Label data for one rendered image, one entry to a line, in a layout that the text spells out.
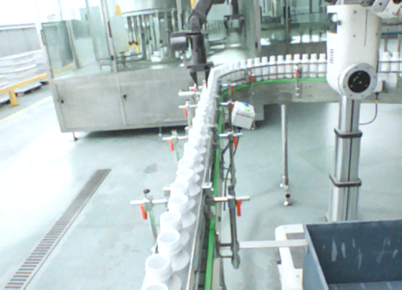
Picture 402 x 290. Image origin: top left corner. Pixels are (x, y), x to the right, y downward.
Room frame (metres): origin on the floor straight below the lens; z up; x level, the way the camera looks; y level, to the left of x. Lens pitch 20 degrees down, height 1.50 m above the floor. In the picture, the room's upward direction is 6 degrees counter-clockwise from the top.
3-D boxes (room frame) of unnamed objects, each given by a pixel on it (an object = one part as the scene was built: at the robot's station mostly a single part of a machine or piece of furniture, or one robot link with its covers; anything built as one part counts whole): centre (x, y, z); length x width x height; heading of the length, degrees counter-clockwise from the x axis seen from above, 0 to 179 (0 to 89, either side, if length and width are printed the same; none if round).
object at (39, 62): (10.62, 4.91, 0.50); 1.23 x 1.05 x 1.00; 84
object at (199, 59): (1.29, -0.02, 1.35); 0.10 x 0.07 x 0.07; 84
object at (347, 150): (1.45, -0.69, 0.74); 0.11 x 0.11 x 0.40; 84
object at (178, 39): (1.29, 0.02, 1.44); 0.12 x 0.09 x 0.12; 85
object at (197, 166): (0.81, 0.03, 1.08); 0.06 x 0.06 x 0.17
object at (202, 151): (0.93, 0.02, 1.08); 0.06 x 0.06 x 0.17
